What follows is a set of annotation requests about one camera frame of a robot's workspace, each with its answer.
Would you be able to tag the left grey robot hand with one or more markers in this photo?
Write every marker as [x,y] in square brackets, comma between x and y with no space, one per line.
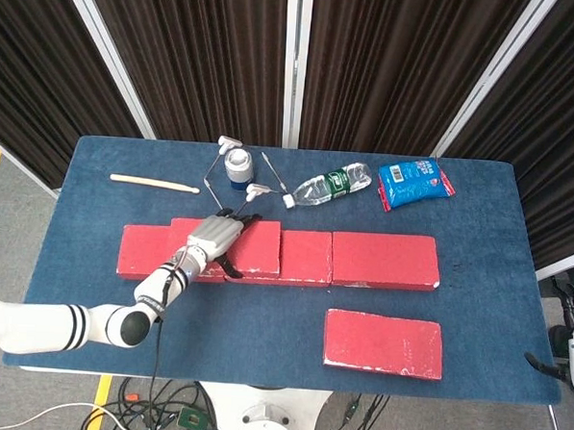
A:
[216,235]

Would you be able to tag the black round object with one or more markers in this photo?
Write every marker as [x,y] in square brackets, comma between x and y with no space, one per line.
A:
[557,340]

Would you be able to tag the small orange connector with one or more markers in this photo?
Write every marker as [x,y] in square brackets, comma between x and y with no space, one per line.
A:
[133,397]

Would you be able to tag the dark pleated partition panel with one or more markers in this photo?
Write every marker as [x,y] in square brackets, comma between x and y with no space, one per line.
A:
[560,142]
[396,62]
[44,67]
[194,51]

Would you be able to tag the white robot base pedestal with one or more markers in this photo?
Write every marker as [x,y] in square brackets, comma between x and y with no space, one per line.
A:
[267,416]

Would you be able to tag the clear plastic water bottle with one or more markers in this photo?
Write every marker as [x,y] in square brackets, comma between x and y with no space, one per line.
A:
[332,181]

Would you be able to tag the blue fabric table cover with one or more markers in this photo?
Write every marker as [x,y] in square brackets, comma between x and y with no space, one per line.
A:
[262,329]

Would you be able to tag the green circuit board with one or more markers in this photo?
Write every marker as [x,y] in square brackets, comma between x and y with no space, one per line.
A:
[192,419]

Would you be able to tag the blue snack bag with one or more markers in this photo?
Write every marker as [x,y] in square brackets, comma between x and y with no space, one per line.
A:
[409,183]

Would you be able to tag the wooden stick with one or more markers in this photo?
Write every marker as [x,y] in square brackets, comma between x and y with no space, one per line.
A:
[149,182]

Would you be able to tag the red foam brick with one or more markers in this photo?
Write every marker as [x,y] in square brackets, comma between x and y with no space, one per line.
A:
[386,259]
[140,250]
[261,247]
[309,254]
[381,342]

